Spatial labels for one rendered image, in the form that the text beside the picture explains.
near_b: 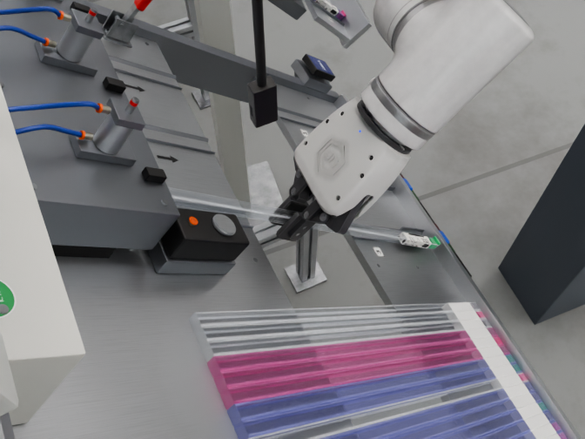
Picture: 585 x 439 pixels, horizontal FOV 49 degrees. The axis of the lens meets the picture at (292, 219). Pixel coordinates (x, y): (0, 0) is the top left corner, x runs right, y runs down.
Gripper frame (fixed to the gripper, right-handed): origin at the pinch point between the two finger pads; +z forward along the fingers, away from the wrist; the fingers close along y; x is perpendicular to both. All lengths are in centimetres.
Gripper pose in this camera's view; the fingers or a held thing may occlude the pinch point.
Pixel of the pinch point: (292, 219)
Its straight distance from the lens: 73.5
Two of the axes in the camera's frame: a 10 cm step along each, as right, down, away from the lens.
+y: 3.9, 7.5, -5.3
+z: -6.4, 6.4, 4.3
